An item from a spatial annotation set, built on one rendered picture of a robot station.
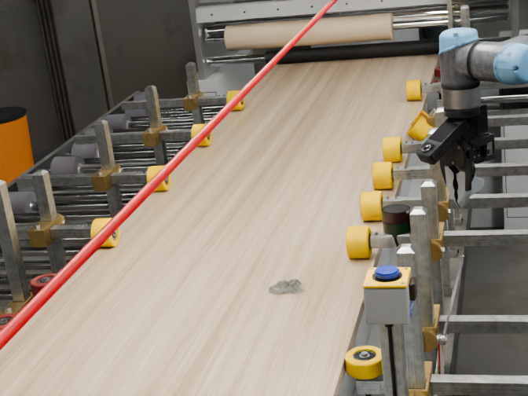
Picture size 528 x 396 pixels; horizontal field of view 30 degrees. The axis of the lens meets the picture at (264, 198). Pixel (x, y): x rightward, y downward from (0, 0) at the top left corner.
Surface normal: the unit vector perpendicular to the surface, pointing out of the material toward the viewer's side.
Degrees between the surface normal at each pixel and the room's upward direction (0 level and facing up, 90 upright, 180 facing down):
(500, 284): 0
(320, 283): 0
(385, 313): 90
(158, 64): 90
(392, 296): 90
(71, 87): 90
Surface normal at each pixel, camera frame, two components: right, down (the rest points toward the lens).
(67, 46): 0.74, 0.15
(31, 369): -0.11, -0.94
